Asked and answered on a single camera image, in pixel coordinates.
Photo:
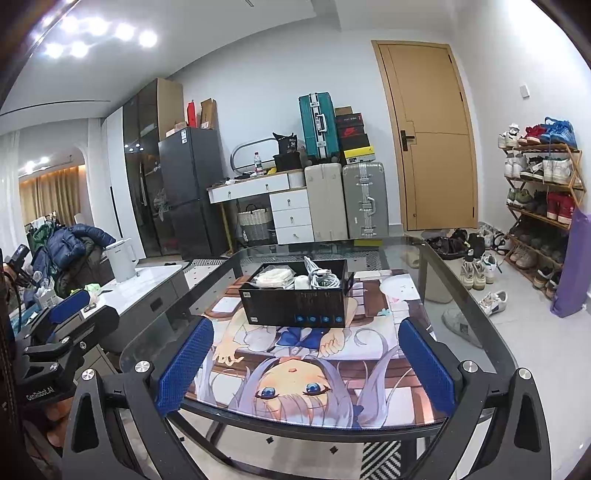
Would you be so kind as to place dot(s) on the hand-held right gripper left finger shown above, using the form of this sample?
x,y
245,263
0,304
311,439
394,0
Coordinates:
x,y
184,369

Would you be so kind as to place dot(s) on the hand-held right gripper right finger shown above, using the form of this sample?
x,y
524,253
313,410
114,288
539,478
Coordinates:
x,y
427,369

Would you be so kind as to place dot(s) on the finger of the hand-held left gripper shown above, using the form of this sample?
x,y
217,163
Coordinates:
x,y
69,302
60,357

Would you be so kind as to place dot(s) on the black storage box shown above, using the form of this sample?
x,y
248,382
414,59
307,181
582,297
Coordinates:
x,y
295,307

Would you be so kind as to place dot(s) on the white webbing coil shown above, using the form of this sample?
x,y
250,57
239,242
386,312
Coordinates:
x,y
274,277

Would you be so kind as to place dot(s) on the green rag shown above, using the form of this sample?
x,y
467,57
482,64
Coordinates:
x,y
92,288

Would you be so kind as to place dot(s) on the blue puffer jacket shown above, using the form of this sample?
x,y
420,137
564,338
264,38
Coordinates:
x,y
69,244

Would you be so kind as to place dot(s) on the black framed glass table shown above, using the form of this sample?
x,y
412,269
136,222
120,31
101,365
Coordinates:
x,y
466,323

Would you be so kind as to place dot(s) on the white electric kettle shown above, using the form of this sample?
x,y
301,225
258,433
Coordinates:
x,y
121,261

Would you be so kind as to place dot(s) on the printed desk mat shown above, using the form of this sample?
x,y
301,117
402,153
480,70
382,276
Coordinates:
x,y
369,323

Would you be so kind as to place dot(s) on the grey sideboard cabinet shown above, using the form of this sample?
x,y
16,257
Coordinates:
x,y
147,290

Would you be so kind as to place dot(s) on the loose shoes group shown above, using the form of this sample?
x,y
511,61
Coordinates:
x,y
475,272

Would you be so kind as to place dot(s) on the beige curtain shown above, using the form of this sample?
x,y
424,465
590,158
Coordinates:
x,y
51,194

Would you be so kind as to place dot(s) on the dark glass cabinet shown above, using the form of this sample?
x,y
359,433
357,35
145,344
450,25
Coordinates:
x,y
145,161

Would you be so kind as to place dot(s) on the wicker basket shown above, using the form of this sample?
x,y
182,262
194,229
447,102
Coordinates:
x,y
254,224

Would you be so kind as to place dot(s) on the dark grey fridge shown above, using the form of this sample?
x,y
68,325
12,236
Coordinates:
x,y
194,194

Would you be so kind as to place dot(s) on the purple bag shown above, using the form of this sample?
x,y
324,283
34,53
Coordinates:
x,y
575,267

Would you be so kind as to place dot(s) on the silver suitcase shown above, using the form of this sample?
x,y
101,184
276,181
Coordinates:
x,y
364,198

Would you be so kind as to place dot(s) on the white desk with drawers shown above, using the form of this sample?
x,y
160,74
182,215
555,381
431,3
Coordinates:
x,y
288,217

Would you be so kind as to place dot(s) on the beige suitcase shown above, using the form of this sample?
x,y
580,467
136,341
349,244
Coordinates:
x,y
325,203

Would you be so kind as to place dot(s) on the plastic water bottle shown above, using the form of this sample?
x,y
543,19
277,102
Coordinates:
x,y
257,164

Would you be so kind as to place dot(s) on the red bag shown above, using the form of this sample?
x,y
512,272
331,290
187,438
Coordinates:
x,y
191,115

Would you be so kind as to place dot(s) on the wooden door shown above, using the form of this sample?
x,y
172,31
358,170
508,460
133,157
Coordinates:
x,y
429,138

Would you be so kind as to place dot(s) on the brown cardboard box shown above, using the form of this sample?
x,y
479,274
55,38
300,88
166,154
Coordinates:
x,y
207,113

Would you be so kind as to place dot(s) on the black yellow shoe box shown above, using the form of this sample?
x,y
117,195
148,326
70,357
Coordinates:
x,y
355,145

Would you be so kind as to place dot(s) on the black bag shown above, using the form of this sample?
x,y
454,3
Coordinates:
x,y
286,157

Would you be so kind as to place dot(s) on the wooden shoe rack with shoes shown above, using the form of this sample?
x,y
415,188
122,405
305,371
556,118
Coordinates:
x,y
554,168

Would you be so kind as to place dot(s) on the black shoe box red logo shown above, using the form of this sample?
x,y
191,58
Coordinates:
x,y
353,132

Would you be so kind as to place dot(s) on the teal suitcase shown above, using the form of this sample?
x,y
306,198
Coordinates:
x,y
318,124

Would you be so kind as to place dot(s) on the small tan cardboard box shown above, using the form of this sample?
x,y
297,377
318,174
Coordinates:
x,y
344,111

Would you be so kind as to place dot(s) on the ceiling spotlights cluster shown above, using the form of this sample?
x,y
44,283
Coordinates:
x,y
97,30

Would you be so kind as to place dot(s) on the oval metal frame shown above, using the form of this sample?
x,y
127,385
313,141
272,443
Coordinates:
x,y
238,152

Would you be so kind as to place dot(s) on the white wall switch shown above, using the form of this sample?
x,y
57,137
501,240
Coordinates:
x,y
524,90

